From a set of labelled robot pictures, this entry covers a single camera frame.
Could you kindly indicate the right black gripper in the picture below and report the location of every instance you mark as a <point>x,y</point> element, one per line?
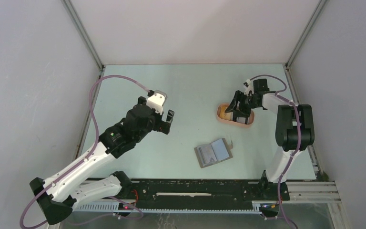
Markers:
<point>239,96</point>

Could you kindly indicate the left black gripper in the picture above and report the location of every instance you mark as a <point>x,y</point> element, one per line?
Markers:
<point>161,125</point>

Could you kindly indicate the white card with stripe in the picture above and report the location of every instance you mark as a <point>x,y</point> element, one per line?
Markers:
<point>240,119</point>

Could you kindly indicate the grey card holder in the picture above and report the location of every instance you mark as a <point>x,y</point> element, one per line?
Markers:
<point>214,152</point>

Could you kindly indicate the white credit card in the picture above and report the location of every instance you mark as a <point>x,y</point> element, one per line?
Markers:
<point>207,154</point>

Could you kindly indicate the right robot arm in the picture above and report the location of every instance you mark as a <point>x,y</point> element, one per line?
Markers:
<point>294,129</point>

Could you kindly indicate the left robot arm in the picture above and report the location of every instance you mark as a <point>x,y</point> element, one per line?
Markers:
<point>59,195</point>

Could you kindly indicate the pink oval tray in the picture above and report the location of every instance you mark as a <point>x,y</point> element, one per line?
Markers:
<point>251,119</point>

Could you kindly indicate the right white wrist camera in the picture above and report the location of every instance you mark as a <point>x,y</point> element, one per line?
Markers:
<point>248,87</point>

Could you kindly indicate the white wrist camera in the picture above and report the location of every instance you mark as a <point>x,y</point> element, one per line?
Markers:
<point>156,100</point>
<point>248,87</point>

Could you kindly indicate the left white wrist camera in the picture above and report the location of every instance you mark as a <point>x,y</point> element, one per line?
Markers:
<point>156,100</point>

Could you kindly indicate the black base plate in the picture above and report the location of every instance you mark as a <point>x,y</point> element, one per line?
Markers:
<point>208,194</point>

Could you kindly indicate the aluminium frame rail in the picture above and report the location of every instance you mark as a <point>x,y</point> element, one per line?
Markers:
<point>301,191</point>

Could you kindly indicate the right corner frame post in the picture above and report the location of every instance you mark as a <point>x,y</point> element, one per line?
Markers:
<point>307,30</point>

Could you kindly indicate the corner frame post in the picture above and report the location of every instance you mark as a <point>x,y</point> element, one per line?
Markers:
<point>69,7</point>
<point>307,30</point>

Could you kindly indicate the left corner frame post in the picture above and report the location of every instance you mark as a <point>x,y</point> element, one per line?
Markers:
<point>69,7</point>

